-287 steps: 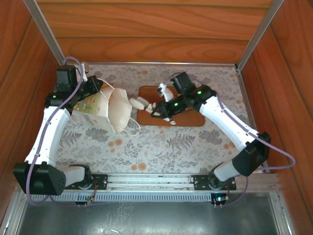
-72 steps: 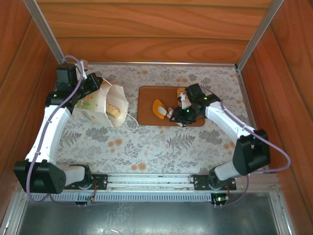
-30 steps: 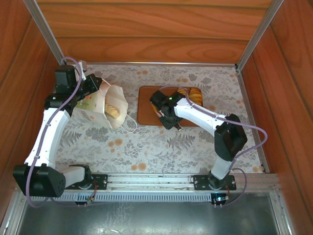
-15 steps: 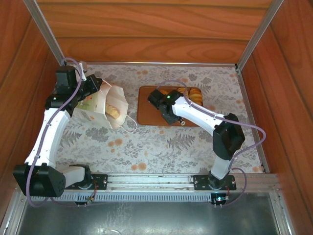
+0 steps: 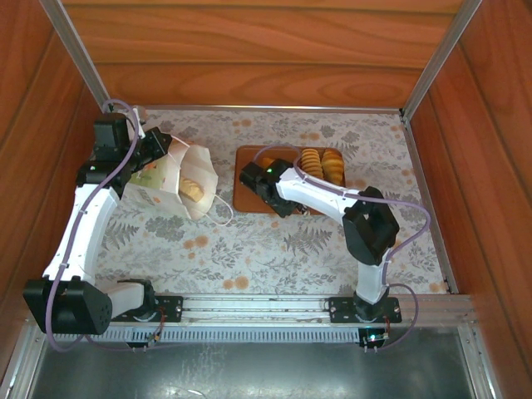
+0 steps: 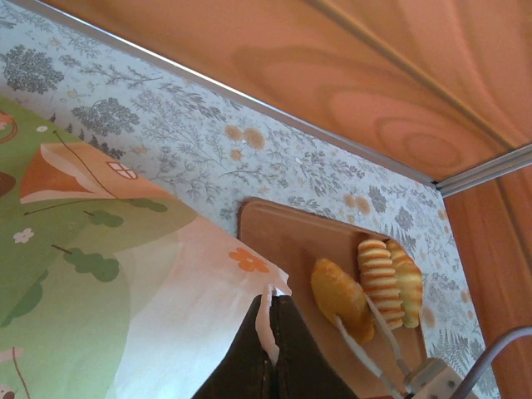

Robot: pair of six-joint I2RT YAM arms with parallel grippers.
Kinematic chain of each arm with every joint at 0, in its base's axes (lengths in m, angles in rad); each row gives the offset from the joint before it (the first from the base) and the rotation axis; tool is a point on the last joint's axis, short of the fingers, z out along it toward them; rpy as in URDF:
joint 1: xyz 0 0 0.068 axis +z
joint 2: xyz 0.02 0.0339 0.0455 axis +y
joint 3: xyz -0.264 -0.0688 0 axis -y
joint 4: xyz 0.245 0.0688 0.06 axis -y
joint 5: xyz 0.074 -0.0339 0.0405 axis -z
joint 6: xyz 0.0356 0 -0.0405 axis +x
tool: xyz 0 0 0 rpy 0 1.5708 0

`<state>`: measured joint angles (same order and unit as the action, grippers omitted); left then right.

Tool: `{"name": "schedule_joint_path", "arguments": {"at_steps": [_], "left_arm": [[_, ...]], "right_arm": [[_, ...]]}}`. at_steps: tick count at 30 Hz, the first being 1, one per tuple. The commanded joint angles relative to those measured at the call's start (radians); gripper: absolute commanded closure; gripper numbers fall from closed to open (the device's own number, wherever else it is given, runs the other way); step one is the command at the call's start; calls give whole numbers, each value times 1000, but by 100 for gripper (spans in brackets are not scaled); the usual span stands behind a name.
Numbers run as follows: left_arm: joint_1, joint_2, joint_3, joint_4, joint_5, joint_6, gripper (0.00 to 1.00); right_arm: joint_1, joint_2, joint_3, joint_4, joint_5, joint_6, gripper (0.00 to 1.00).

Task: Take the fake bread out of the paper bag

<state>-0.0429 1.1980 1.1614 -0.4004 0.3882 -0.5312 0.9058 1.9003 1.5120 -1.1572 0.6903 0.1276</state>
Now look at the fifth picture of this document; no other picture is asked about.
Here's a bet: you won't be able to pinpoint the aluminium frame bar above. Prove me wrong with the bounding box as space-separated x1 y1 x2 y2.
456 326 506 399
400 116 461 294
111 104 403 114
0 326 47 399

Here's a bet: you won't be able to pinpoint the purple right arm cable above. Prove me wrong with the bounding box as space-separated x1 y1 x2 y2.
252 144 433 353

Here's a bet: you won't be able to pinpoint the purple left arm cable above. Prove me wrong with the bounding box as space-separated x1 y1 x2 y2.
45 98 163 353

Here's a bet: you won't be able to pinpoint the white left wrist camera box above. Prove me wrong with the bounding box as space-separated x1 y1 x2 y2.
131 106 147 139

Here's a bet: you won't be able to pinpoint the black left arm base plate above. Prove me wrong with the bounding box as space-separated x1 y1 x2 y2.
106 293 185 324

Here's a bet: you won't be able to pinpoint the grey metal sheet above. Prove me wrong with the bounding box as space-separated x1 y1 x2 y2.
28 340 477 399

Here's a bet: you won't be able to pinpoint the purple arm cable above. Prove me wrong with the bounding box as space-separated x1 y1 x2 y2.
252 144 433 353
45 98 163 353

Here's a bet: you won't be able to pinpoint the floral table cloth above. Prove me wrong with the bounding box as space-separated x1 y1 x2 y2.
52 107 453 295

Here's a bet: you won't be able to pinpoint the aluminium frame post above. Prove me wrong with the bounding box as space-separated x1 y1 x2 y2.
39 0 116 118
400 0 485 120

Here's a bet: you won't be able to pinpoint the white printed paper bag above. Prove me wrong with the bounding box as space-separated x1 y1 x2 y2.
122 132 235 228

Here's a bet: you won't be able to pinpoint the aluminium mounting rail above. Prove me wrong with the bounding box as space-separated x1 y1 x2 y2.
27 292 477 329

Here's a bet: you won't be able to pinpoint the grey slotted cable duct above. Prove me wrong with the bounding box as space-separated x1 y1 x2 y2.
43 325 461 344

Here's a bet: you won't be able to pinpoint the brown wooden tray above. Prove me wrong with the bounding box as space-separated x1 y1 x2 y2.
231 145 347 216

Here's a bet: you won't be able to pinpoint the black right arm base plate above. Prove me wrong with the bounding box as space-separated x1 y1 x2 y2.
328 294 403 324

